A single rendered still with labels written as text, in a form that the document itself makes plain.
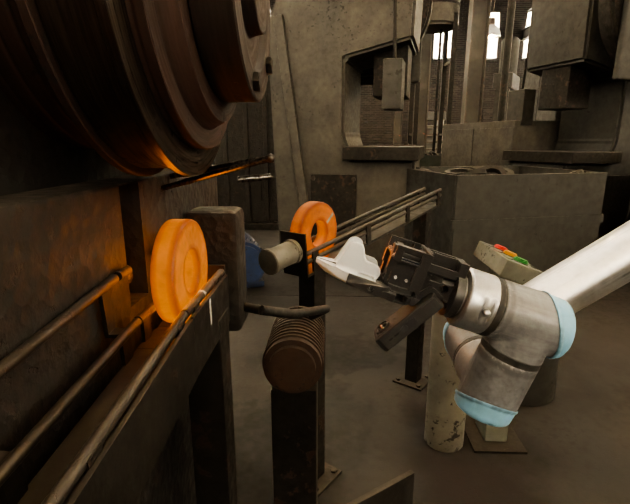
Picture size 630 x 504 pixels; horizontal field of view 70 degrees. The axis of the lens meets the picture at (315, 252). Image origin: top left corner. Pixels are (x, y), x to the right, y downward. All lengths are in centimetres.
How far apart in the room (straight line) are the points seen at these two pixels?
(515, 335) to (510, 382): 7
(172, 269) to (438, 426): 107
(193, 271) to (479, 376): 47
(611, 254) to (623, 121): 349
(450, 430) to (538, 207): 178
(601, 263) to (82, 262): 77
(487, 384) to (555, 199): 237
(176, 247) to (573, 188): 271
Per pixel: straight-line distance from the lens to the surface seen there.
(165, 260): 62
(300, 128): 335
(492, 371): 73
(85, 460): 41
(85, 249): 57
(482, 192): 273
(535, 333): 70
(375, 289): 62
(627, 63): 388
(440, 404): 146
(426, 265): 63
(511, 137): 442
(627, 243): 89
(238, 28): 52
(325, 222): 111
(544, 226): 302
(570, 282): 86
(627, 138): 440
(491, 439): 162
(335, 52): 333
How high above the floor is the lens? 93
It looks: 14 degrees down
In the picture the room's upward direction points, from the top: straight up
